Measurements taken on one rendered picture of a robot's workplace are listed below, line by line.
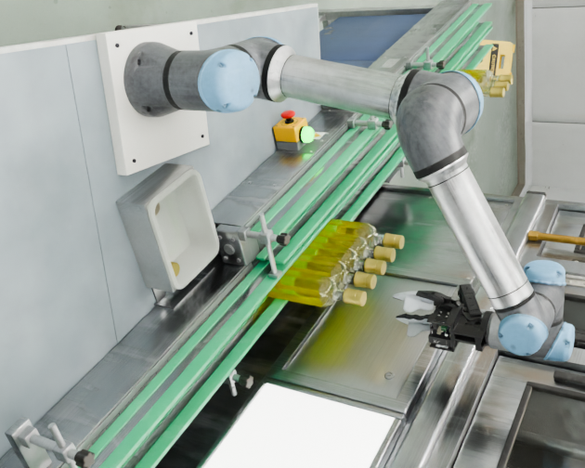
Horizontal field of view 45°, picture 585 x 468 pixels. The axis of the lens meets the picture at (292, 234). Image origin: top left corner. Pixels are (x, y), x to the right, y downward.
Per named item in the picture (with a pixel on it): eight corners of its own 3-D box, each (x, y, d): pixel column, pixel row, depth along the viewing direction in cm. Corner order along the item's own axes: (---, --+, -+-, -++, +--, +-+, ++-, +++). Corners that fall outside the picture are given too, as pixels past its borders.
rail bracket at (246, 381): (201, 392, 156) (251, 407, 149) (193, 370, 152) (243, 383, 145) (211, 380, 158) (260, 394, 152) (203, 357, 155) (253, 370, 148)
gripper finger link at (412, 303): (385, 299, 145) (428, 314, 142) (396, 282, 149) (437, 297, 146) (384, 309, 147) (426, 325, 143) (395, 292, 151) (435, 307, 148)
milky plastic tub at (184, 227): (147, 288, 154) (177, 294, 150) (115, 201, 142) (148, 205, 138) (192, 245, 166) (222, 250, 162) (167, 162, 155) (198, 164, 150)
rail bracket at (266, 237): (247, 274, 164) (292, 283, 158) (231, 214, 156) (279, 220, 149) (253, 267, 166) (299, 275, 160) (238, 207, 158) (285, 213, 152)
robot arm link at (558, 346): (577, 313, 134) (574, 351, 137) (518, 304, 139) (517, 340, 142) (569, 332, 127) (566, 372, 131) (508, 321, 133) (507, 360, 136)
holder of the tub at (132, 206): (152, 305, 157) (179, 312, 153) (115, 201, 143) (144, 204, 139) (196, 263, 169) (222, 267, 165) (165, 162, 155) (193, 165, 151)
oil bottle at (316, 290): (254, 295, 169) (332, 310, 159) (250, 277, 166) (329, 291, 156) (266, 281, 173) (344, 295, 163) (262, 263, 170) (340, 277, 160)
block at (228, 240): (221, 264, 167) (245, 268, 163) (212, 230, 162) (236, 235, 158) (228, 255, 169) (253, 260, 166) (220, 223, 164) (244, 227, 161)
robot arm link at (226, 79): (162, 55, 132) (221, 55, 125) (205, 44, 142) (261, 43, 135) (173, 117, 136) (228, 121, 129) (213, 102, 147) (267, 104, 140)
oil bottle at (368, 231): (299, 243, 185) (373, 254, 175) (295, 226, 182) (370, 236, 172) (309, 231, 189) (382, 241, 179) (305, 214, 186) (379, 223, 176)
